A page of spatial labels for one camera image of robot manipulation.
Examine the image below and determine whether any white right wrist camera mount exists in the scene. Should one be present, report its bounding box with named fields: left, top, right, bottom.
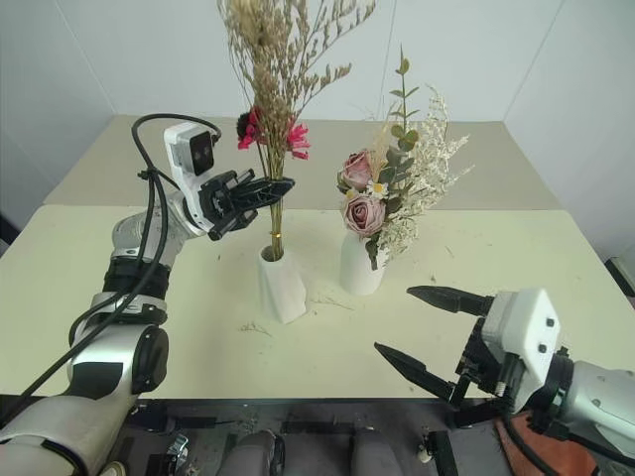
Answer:
left=481, top=288, right=565, bottom=416

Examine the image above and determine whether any round white vase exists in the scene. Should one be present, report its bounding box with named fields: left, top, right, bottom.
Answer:
left=338, top=231, right=386, bottom=297

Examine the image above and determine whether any pink rose bouquet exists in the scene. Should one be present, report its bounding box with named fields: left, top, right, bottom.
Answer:
left=336, top=44, right=475, bottom=272

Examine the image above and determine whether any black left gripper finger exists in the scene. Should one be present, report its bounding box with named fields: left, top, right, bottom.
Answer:
left=237, top=177, right=298, bottom=195
left=233, top=189, right=295, bottom=210

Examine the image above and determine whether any black table frame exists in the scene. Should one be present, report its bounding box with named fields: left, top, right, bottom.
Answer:
left=123, top=396, right=503, bottom=476

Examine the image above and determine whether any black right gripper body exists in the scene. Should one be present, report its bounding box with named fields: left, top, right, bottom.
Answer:
left=451, top=316, right=520, bottom=428

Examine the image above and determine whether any twisted white vase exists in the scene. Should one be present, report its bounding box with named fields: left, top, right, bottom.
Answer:
left=256, top=245, right=309, bottom=324

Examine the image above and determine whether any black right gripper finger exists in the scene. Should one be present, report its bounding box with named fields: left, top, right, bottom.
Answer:
left=406, top=285, right=497, bottom=318
left=373, top=341, right=472, bottom=409

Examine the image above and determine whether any grey rounded shape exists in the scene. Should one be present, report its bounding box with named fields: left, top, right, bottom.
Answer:
left=229, top=428, right=288, bottom=476

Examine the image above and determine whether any metal caster wheel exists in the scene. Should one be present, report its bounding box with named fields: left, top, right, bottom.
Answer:
left=165, top=432, right=191, bottom=461

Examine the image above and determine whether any orange object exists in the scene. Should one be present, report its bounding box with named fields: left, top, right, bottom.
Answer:
left=494, top=410, right=614, bottom=476

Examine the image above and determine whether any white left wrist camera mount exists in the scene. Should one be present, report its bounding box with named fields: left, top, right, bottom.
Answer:
left=163, top=123, right=224, bottom=239

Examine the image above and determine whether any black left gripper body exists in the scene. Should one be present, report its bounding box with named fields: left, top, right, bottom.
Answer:
left=197, top=169, right=260, bottom=243

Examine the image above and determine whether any dried grass bouquet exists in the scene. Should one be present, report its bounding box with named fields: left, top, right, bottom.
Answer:
left=216, top=0, right=378, bottom=262

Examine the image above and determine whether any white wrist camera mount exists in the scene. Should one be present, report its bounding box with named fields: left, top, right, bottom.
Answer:
left=163, top=123, right=224, bottom=239
left=481, top=288, right=565, bottom=416

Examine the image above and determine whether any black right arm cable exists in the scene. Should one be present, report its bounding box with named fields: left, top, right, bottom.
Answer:
left=501, top=410, right=552, bottom=476

